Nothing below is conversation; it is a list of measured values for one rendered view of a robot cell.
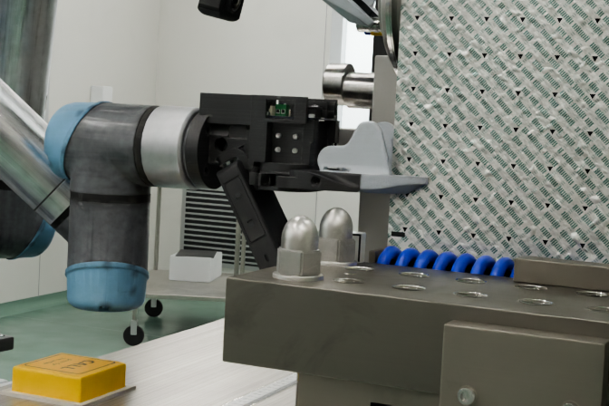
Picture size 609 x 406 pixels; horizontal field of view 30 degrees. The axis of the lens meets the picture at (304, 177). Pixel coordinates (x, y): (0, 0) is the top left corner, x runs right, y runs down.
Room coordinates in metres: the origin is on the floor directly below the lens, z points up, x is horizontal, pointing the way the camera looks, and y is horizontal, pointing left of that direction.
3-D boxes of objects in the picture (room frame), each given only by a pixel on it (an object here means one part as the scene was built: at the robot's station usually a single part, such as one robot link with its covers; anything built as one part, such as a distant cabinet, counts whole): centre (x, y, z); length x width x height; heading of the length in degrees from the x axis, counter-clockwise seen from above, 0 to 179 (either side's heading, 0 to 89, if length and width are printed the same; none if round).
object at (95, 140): (1.07, 0.18, 1.11); 0.11 x 0.08 x 0.09; 67
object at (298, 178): (0.96, -0.01, 1.09); 0.09 x 0.05 x 0.02; 66
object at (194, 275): (5.83, 0.55, 0.51); 0.91 x 0.58 x 1.02; 1
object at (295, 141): (1.00, 0.04, 1.12); 0.12 x 0.08 x 0.09; 67
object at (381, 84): (1.07, -0.06, 1.05); 0.06 x 0.05 x 0.31; 67
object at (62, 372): (0.96, 0.19, 0.91); 0.07 x 0.07 x 0.02; 67
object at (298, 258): (0.81, 0.00, 1.05); 0.04 x 0.04 x 0.04
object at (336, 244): (0.90, -0.03, 1.05); 0.04 x 0.04 x 0.04
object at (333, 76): (1.08, -0.03, 1.18); 0.04 x 0.02 x 0.04; 157
